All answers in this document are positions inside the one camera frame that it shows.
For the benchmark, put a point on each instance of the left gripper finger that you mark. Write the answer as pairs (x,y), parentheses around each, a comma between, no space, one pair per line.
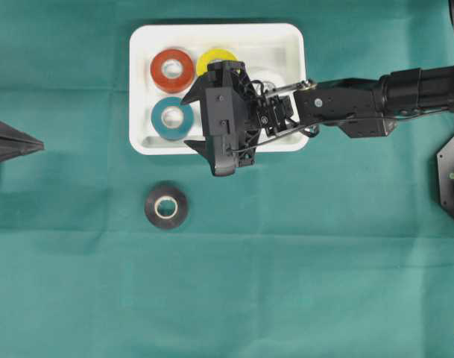
(11,134)
(10,150)

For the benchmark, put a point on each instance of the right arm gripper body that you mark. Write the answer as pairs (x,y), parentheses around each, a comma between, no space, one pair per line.
(240,115)

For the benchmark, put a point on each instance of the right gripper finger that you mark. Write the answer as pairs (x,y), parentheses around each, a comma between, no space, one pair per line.
(197,92)
(203,148)

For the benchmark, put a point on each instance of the red tape roll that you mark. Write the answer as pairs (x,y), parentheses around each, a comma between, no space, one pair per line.
(172,70)

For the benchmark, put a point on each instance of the green tape roll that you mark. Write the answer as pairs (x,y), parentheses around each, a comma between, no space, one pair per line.
(171,119)

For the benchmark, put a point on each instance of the yellow tape roll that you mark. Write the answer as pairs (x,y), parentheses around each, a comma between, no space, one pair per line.
(211,56)

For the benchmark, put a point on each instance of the white tape roll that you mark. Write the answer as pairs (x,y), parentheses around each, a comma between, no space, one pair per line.
(270,79)

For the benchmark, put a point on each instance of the black tape roll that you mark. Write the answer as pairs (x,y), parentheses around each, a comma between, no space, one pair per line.
(166,206)

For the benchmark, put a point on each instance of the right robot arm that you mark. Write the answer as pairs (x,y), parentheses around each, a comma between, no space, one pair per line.
(371,108)

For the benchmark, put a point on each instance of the white plastic tray case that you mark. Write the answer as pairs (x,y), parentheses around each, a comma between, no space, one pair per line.
(275,46)

